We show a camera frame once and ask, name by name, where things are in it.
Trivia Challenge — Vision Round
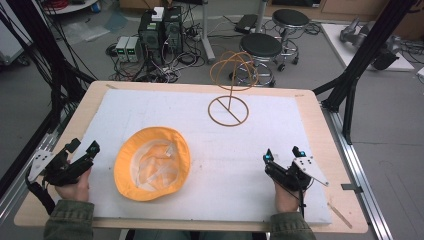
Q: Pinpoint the brown wire hat stand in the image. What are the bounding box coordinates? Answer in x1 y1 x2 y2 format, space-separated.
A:
207 50 260 128

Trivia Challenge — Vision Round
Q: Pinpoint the yellow bucket hat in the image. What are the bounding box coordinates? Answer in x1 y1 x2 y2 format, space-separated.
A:
113 126 192 203

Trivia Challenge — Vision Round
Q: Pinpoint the white round table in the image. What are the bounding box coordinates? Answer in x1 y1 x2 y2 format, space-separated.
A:
39 0 102 16

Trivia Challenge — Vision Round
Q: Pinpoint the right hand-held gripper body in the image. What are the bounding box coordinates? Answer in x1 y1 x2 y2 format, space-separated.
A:
264 156 330 193

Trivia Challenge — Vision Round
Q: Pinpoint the black metal frame post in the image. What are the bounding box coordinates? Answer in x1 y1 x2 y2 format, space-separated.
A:
0 0 98 198
312 0 418 146

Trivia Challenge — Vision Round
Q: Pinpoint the white box device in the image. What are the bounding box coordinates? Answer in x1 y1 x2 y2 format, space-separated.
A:
151 6 166 23

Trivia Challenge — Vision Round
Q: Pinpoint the person's left hand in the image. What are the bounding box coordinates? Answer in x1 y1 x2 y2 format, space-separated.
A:
54 166 93 203

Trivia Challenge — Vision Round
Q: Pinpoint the thin wooden stick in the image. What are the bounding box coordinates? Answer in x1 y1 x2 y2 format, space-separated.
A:
327 201 354 230

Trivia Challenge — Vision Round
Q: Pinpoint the small grey metal bracket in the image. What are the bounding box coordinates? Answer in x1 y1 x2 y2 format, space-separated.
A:
340 183 364 194

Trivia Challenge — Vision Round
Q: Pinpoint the grey power supply unit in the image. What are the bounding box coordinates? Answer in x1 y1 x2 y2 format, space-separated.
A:
126 36 143 64
114 35 131 63

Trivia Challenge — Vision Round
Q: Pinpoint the person's right hand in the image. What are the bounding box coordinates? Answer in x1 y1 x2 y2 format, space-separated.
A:
273 181 306 214

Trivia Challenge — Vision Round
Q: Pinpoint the black strap cable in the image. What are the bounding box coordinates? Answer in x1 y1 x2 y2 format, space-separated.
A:
25 173 56 216

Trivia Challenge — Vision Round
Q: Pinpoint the white foam mat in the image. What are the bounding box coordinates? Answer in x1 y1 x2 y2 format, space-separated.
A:
70 88 333 226

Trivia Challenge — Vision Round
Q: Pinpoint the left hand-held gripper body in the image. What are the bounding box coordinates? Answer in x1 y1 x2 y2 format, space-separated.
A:
27 145 95 188

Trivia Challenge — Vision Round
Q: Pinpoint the grey metal table leg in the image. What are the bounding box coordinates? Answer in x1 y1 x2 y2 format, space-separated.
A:
199 0 217 65

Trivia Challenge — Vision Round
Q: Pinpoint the black computer tower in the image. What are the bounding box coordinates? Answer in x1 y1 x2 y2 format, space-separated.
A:
137 11 167 66
163 5 185 56

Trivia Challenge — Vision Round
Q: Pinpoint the white platform board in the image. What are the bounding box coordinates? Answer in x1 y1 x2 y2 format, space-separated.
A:
320 22 416 73

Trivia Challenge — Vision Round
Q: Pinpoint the black flat floor box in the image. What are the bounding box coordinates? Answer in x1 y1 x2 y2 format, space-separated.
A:
233 13 260 35

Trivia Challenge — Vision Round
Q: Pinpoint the thin black cable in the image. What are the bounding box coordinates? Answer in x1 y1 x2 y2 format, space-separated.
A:
298 186 308 219

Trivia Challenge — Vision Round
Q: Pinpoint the black round stool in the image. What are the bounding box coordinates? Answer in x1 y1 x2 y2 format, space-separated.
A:
271 8 312 66
229 32 285 89

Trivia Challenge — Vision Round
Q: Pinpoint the tangle of floor cables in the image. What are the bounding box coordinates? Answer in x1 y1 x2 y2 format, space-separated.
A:
105 19 209 84

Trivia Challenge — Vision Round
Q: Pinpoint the grey equipment case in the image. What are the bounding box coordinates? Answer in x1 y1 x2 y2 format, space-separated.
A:
0 18 32 67

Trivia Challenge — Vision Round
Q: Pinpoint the aluminium rail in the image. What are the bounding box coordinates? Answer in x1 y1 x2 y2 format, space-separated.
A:
320 102 395 240
0 109 78 225

